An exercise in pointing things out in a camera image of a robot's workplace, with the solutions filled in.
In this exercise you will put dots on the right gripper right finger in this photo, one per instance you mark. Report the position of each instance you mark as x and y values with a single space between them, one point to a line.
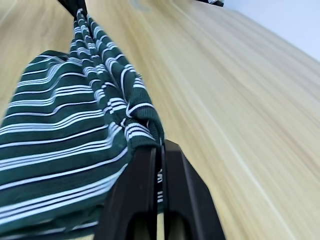
185 200

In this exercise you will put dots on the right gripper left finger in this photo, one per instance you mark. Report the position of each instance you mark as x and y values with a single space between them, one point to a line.
130 200

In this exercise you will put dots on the green white striped T-shirt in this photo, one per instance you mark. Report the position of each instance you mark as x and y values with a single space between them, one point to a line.
62 130

